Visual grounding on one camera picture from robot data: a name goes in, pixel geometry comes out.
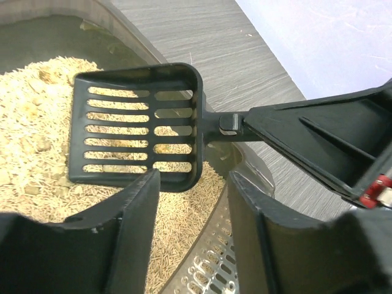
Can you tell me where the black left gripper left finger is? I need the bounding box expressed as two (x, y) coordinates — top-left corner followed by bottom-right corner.
(1, 170), (160, 293)

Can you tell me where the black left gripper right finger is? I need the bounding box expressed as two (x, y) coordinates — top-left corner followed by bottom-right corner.
(227, 171), (391, 293)

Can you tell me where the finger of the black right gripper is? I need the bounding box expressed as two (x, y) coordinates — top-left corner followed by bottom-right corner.
(243, 83), (391, 208)

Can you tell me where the black litter scoop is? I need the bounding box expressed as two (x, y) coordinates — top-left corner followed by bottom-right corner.
(68, 62), (259, 192)

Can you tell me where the dark translucent litter box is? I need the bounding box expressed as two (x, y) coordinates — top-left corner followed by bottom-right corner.
(1, 1), (274, 293)

